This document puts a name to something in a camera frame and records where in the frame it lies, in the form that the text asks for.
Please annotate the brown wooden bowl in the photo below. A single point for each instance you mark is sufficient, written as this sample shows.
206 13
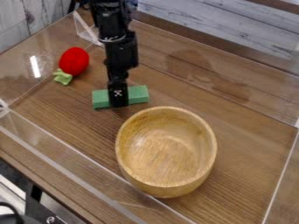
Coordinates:
166 151

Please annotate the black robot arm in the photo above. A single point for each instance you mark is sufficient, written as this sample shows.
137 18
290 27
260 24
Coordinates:
111 16

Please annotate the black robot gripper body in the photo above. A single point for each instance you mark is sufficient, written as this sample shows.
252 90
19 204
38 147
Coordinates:
122 57

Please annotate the black metal table bracket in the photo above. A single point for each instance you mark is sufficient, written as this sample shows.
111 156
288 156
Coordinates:
37 210

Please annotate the green rectangular block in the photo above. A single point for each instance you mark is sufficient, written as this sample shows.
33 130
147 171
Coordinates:
138 95

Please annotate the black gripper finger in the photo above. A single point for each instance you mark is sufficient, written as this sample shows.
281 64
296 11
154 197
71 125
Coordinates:
118 93

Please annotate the red plush strawberry toy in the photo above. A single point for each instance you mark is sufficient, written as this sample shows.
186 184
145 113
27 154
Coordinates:
73 64

